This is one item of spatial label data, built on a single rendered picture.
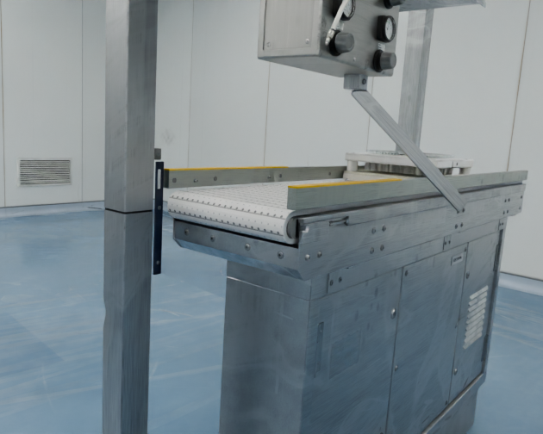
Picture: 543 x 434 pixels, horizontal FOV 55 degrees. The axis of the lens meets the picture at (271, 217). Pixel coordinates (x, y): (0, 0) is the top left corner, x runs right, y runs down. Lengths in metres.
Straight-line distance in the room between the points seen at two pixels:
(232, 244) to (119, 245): 0.19
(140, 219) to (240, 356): 0.33
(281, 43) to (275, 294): 0.44
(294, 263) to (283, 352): 0.23
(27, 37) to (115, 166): 5.19
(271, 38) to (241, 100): 4.84
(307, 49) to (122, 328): 0.55
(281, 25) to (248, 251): 0.34
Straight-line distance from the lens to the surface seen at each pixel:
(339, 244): 0.86
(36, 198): 6.10
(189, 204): 0.88
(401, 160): 1.28
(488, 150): 4.22
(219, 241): 0.87
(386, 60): 0.82
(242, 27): 5.71
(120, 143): 0.89
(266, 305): 0.96
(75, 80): 6.25
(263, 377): 1.01
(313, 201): 0.77
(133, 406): 1.02
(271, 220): 0.76
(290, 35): 0.73
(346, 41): 0.71
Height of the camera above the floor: 1.02
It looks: 9 degrees down
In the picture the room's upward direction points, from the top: 4 degrees clockwise
